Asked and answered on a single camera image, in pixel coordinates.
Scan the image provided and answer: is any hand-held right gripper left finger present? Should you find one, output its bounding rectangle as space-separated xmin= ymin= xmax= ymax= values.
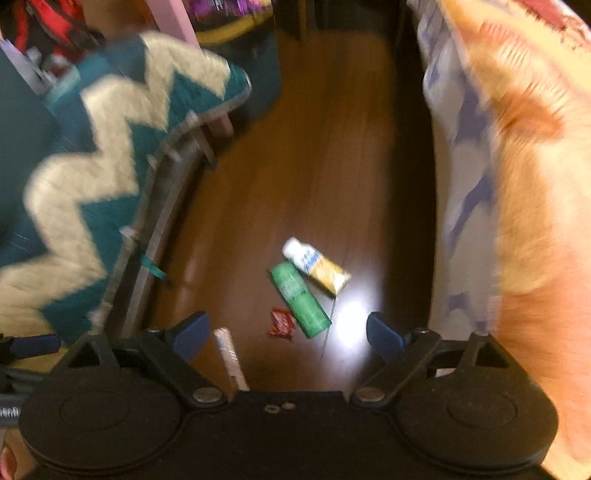
xmin=67 ymin=311 xmax=229 ymax=409

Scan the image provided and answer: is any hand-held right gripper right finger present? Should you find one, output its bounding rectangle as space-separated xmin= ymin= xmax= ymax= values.
xmin=349 ymin=311 xmax=511 ymax=409

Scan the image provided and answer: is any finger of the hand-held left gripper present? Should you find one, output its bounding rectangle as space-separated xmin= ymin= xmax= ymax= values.
xmin=0 ymin=335 xmax=62 ymax=358

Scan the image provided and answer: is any long stick wrapper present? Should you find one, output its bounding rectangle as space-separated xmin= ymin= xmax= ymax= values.
xmin=213 ymin=327 xmax=250 ymax=392

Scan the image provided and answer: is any red wrapper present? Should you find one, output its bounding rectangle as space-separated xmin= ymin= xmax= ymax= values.
xmin=268 ymin=308 xmax=298 ymax=343

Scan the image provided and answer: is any green packet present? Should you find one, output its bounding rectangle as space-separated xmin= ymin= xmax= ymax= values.
xmin=269 ymin=261 xmax=333 ymax=339

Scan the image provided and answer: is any yellow white packet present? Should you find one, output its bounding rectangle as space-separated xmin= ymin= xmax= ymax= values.
xmin=281 ymin=237 xmax=352 ymax=298

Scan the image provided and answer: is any dark teal bin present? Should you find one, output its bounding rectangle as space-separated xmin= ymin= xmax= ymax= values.
xmin=0 ymin=44 xmax=65 ymax=222

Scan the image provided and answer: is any white blue bed sheet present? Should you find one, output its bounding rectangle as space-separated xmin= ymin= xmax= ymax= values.
xmin=418 ymin=0 xmax=504 ymax=333

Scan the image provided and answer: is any orange floral blanket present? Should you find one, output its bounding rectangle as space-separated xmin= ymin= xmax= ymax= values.
xmin=438 ymin=0 xmax=591 ymax=462

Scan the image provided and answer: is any teal zigzag blanket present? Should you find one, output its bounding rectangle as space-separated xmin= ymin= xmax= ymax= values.
xmin=0 ymin=31 xmax=253 ymax=344

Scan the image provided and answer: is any dark bin with yellow rim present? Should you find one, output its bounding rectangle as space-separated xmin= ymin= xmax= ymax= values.
xmin=194 ymin=9 xmax=282 ymax=123

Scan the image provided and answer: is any red black backpack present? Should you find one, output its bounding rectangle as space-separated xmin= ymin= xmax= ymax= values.
xmin=9 ymin=0 xmax=107 ymax=51

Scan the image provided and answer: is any dark wooden stool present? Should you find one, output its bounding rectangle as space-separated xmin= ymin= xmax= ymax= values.
xmin=295 ymin=0 xmax=402 ymax=40

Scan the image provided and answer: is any purple snack bag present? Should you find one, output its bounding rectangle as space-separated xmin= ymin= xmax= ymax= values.
xmin=187 ymin=0 xmax=273 ymax=24

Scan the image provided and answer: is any green strap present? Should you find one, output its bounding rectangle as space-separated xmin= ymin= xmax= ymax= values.
xmin=141 ymin=254 xmax=167 ymax=280

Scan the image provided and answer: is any metal folding bed frame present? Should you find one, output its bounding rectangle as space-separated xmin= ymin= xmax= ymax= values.
xmin=92 ymin=111 xmax=218 ymax=337

